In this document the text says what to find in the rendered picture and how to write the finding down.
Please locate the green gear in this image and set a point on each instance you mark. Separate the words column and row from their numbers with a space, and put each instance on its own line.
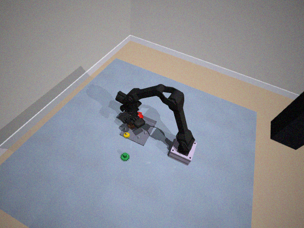
column 124, row 156

